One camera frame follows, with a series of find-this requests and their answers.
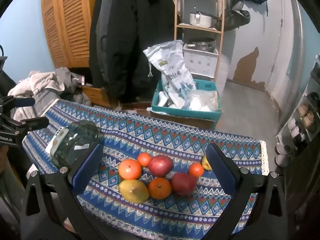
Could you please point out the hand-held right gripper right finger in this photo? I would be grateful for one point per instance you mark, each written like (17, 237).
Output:
(221, 170)

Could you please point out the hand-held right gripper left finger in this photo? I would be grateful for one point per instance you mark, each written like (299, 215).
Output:
(86, 166)

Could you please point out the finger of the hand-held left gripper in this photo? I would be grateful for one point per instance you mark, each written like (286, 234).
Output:
(25, 102)
(32, 124)

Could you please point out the yellow apple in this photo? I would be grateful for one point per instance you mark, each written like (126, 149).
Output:
(205, 162)
(133, 190)

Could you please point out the small tangerine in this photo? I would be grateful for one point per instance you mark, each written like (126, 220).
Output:
(196, 169)
(144, 159)

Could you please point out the dark glass bowl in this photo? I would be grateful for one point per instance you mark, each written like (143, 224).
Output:
(75, 137)

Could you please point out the red apple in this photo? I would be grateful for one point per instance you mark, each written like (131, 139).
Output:
(160, 165)
(183, 183)

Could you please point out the orange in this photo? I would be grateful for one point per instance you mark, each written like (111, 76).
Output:
(160, 188)
(130, 169)

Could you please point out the grey printed bag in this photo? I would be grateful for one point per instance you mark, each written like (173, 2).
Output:
(45, 102)

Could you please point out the pile of clothes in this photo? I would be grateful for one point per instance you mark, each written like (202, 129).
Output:
(40, 82)

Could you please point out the black backpack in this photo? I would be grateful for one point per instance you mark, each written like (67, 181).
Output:
(6, 82)

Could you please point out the grey clothes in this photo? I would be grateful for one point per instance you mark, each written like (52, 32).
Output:
(67, 80)

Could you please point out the brown cardboard box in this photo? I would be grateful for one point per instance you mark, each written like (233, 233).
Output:
(195, 123)

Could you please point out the teal plastic crate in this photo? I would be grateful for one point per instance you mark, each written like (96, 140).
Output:
(185, 113)

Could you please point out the clear plastic bag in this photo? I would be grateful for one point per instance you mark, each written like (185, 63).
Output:
(202, 101)

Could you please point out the wooden drawer box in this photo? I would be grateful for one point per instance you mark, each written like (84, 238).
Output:
(97, 95)

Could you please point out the blue patterned tablecloth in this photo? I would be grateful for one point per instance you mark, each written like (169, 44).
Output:
(155, 140)

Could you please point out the flat cardboard box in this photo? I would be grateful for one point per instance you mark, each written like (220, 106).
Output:
(135, 105)

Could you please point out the wooden louvered cabinet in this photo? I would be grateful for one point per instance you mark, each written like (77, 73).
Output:
(67, 17)

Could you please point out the group of shoes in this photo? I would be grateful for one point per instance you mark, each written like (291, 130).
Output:
(306, 115)

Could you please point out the white rice bag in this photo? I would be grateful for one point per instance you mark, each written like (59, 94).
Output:
(172, 72)

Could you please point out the white storage basket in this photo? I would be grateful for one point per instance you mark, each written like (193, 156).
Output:
(200, 62)

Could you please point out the metal shoe rack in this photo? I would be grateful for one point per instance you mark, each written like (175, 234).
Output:
(312, 85)

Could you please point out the steel pot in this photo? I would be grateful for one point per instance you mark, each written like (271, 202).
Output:
(201, 46)

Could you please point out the black jacket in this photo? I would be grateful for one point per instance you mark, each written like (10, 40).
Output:
(130, 30)

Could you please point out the white door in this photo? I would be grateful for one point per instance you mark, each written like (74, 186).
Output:
(282, 42)

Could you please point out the wooden shelf rack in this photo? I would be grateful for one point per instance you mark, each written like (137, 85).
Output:
(197, 27)

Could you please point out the white pot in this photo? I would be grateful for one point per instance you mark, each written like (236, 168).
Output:
(200, 20)

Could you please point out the grey hanging bag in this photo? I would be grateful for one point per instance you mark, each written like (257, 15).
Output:
(235, 15)

